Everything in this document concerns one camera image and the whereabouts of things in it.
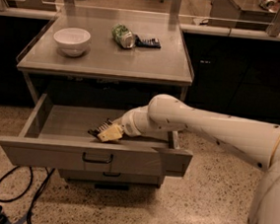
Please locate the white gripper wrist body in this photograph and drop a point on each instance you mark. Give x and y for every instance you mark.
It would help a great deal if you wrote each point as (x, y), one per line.
(129, 124)

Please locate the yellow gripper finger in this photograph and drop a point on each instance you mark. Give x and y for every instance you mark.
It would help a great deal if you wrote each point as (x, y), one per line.
(113, 133)

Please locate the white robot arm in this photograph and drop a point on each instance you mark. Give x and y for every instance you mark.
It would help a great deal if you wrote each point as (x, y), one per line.
(256, 141)

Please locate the lower grey drawer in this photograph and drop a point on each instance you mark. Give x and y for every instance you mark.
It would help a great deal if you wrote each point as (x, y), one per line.
(99, 177)

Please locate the open grey top drawer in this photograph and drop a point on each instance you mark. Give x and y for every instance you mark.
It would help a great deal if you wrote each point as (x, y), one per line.
(57, 136)

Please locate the grey cabinet with counter top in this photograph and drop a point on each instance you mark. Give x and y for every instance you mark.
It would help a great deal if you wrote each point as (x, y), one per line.
(107, 76)

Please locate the blue snack bar wrapper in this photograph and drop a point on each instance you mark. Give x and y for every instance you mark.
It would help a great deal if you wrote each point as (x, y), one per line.
(147, 43)

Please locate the green crushed soda can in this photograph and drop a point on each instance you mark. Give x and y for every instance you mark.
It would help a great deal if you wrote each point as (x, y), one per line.
(123, 36)

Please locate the white ceramic bowl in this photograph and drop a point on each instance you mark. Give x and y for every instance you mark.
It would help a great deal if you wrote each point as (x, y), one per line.
(72, 41)

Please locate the silver object on far desk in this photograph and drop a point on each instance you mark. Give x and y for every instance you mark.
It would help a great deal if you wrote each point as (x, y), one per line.
(266, 4)

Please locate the black top drawer handle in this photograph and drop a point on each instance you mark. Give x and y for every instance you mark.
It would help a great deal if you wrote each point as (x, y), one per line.
(99, 159)

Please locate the black drawer handle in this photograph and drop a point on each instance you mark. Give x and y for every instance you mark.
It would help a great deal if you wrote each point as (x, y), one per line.
(111, 174)
(99, 159)

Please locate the black lower drawer handle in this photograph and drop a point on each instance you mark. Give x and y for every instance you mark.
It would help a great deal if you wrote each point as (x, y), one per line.
(111, 174)

